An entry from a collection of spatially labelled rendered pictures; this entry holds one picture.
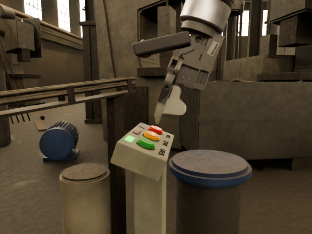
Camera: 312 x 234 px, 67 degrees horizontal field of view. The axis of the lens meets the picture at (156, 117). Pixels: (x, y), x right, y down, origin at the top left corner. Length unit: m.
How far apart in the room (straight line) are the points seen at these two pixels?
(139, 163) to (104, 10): 2.51
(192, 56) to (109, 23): 2.40
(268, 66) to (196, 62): 3.14
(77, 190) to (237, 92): 1.55
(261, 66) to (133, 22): 1.83
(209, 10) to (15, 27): 7.99
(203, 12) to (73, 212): 0.50
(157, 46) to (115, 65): 2.29
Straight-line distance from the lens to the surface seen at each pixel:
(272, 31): 8.90
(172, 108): 0.48
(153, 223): 0.63
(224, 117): 1.90
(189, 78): 0.48
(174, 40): 0.48
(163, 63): 6.56
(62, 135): 2.23
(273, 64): 3.63
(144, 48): 0.48
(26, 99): 0.75
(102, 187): 0.60
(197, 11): 0.47
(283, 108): 2.14
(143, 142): 0.51
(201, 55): 0.49
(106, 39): 2.82
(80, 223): 0.62
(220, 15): 0.48
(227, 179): 0.85
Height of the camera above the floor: 0.74
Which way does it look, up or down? 8 degrees down
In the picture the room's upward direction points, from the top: straight up
